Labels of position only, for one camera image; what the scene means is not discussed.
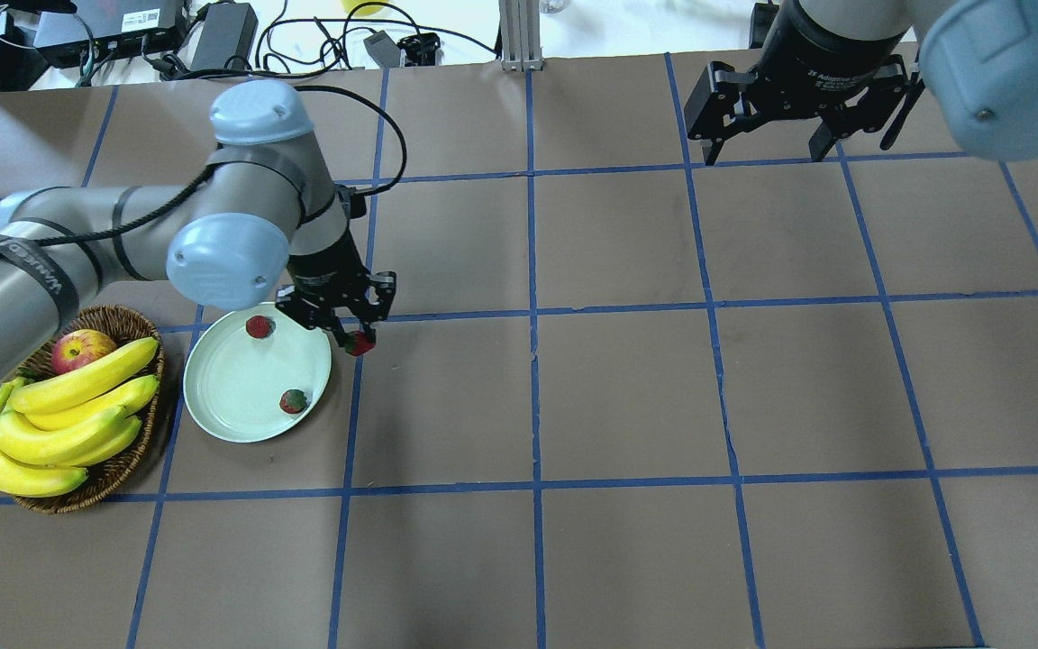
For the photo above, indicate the black idle gripper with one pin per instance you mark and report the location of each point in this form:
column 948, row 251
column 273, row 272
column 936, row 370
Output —
column 821, row 54

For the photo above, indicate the black working gripper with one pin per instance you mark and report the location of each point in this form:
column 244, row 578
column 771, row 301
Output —
column 324, row 269

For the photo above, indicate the strawberry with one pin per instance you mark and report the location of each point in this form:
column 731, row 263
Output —
column 361, row 343
column 293, row 401
column 259, row 326

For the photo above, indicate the light green plate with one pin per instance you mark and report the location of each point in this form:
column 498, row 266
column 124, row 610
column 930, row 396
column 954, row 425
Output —
column 232, row 383

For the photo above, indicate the wicker fruit basket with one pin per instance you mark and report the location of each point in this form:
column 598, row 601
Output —
column 104, row 478

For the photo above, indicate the red apple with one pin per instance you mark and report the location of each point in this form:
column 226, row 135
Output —
column 79, row 348

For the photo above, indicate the black power brick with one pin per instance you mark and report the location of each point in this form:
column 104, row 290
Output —
column 227, row 32

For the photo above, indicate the yellow banana bunch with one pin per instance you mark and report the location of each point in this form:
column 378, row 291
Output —
column 52, row 429

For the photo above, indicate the aluminium frame post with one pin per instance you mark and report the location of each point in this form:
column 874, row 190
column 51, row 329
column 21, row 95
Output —
column 520, row 36

